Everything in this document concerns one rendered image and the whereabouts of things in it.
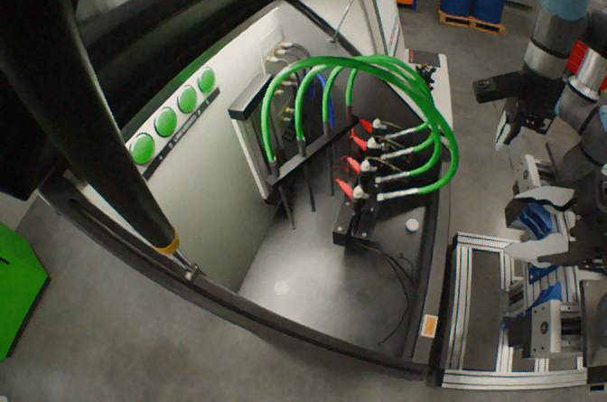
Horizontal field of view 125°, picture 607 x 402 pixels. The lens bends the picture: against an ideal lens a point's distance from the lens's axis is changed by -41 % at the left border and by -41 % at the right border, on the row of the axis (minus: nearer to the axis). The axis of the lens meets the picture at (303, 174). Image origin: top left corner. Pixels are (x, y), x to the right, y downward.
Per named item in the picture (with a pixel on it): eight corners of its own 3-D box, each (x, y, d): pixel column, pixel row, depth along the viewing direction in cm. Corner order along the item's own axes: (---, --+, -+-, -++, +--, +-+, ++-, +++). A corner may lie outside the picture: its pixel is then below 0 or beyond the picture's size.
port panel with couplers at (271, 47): (290, 138, 81) (269, 42, 57) (279, 136, 82) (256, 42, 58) (304, 112, 88) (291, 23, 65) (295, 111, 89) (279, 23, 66)
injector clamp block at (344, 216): (365, 261, 76) (369, 240, 65) (333, 253, 79) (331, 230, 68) (387, 174, 95) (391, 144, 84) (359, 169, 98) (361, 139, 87)
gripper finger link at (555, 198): (523, 215, 32) (574, 233, 23) (511, 194, 31) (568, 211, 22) (532, 198, 32) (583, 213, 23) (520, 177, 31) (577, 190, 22)
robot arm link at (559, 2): (598, -1, 19) (583, -5, 18) (577, 57, 28) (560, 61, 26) (557, -20, 24) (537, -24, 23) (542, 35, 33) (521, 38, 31)
